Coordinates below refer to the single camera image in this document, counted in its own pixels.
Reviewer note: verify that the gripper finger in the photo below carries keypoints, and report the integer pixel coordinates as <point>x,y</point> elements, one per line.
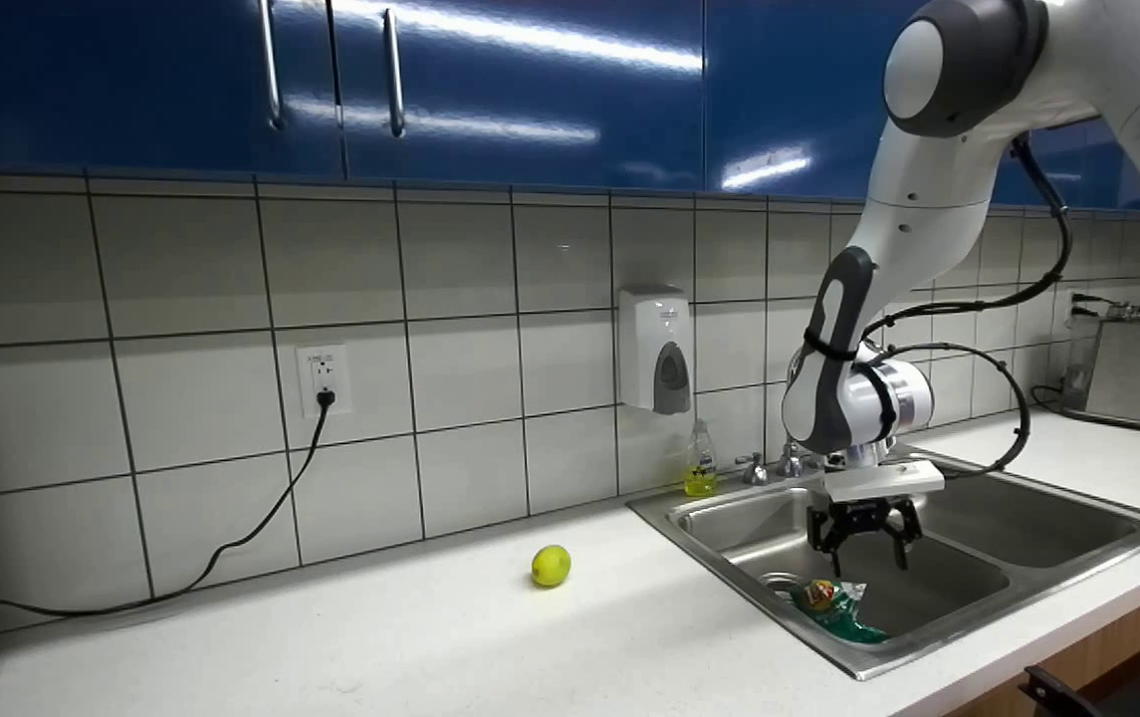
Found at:
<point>821,533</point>
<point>909,530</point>

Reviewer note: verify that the chrome tap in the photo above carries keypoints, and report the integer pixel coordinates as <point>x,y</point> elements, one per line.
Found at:
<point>755,468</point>

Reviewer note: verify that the stainless steel sink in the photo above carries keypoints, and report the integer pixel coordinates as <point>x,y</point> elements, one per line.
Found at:
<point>978,558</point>

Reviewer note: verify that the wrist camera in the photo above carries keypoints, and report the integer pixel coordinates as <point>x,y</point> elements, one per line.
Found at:
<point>883,481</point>

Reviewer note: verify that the blue wall cabinet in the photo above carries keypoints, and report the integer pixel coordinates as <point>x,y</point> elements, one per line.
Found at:
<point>530,90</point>

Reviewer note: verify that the white wall soap dispenser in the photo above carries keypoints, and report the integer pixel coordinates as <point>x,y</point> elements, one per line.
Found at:
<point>651,344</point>

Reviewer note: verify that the stainless steel countertop appliance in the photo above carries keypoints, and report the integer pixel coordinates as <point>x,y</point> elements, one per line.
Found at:
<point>1127,373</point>

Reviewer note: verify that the green snack packet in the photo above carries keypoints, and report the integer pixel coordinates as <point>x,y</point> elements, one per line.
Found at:
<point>836,609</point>

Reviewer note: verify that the black office chair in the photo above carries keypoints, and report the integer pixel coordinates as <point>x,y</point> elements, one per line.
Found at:
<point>1127,694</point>

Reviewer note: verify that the white wall socket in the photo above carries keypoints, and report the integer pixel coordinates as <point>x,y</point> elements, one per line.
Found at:
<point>321,373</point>

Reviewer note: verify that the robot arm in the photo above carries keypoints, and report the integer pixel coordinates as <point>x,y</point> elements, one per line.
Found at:
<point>913,239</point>

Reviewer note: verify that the yellow-green lemon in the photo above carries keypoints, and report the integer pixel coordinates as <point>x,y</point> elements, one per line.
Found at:
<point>551,566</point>

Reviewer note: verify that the blue cabinet door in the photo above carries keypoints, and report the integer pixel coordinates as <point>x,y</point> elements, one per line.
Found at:
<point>112,80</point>
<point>789,90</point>
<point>550,100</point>

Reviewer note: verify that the yellow dish soap bottle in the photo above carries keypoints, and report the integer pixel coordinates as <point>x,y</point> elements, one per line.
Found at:
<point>700,468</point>

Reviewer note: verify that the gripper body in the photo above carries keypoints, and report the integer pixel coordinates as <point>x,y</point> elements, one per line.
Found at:
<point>864,514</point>

